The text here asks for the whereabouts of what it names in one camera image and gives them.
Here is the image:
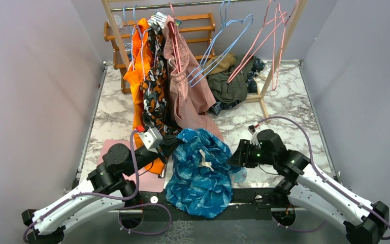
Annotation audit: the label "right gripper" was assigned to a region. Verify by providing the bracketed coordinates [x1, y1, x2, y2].
[226, 139, 276, 168]

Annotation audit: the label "blue patterned shorts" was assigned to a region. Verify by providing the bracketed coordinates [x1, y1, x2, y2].
[165, 129, 242, 219]

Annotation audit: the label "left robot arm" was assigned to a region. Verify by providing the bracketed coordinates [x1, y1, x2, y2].
[22, 136, 182, 243]

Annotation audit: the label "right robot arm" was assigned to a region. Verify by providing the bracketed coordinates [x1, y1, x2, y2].
[227, 129, 389, 243]

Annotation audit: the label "pink shorts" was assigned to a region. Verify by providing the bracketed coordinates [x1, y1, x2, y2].
[164, 15, 223, 141]

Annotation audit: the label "camouflage patterned shorts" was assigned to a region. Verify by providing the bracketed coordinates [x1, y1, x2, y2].
[143, 23, 181, 135]

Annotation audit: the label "orange shorts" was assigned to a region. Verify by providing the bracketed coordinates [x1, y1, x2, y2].
[123, 18, 171, 175]

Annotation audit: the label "hanger holding pink shorts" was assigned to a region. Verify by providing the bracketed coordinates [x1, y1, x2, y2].
[169, 2, 182, 73]

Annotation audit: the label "pink mat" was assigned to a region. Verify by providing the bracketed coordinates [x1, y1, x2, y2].
[97, 139, 165, 193]

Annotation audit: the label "olive green garment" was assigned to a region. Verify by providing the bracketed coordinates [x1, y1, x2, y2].
[207, 54, 253, 104]

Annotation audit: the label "dark navy patterned garment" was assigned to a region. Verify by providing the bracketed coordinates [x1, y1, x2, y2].
[209, 56, 265, 115]

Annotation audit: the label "tan garment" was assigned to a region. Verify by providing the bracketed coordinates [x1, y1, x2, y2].
[203, 53, 236, 75]

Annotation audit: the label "blue lidded jar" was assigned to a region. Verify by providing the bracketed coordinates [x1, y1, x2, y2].
[124, 42, 133, 62]

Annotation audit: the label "wooden shelf unit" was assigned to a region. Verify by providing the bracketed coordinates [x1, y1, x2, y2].
[103, 13, 216, 94]

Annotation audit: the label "marker pen pack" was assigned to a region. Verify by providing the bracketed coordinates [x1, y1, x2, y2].
[147, 11, 168, 28]

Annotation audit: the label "clear plastic cup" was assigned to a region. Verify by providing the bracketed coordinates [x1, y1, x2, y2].
[113, 15, 125, 33]

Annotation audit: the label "wooden clothes rack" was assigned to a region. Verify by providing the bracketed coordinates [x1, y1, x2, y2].
[102, 0, 307, 117]

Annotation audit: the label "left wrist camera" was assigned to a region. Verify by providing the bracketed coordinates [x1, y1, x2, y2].
[138, 127, 163, 153]

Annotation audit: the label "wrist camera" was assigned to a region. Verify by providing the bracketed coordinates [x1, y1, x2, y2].
[248, 125, 259, 146]
[138, 127, 163, 153]

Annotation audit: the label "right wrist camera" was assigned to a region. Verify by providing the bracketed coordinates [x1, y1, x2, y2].
[248, 125, 259, 146]

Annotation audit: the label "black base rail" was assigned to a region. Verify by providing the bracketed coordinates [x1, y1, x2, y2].
[121, 187, 300, 223]

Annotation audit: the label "blue wire hanger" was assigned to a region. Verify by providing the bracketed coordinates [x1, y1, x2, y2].
[187, 1, 254, 87]

